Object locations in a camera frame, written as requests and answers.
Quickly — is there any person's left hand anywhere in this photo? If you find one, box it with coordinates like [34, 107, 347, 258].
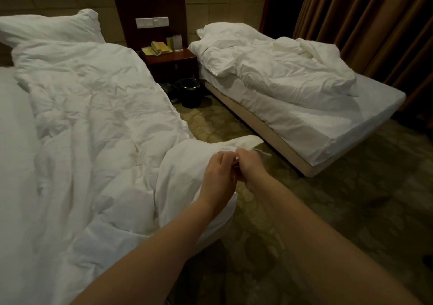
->
[195, 150, 239, 211]

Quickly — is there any person's right hand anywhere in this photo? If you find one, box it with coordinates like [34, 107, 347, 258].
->
[235, 148, 270, 187]

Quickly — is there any white bed sheet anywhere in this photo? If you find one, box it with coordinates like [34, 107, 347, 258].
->
[0, 68, 41, 305]

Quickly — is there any white pillow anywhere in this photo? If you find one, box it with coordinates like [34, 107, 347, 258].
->
[0, 9, 106, 48]

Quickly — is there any person's right forearm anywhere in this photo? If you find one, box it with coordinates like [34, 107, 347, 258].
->
[247, 176, 424, 305]

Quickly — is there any person's left forearm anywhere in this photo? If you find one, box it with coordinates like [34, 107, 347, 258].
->
[71, 203, 214, 305]

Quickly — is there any black trash bin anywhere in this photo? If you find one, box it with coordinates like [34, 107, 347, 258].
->
[175, 77, 203, 109]

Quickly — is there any reddish wooden nightstand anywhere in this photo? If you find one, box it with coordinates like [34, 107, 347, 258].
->
[138, 47, 199, 82]

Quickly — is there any pale green box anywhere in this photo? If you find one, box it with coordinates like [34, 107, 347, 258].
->
[166, 34, 184, 51]

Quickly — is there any yellow telephone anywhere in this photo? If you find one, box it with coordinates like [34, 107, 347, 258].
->
[142, 41, 173, 56]

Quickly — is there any dark wooden column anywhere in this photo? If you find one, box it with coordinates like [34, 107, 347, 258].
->
[260, 0, 312, 40]

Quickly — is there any brown curtain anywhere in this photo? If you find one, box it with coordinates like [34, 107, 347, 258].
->
[292, 0, 433, 123]

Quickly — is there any white switch panel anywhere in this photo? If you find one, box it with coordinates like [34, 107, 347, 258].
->
[135, 16, 170, 29]

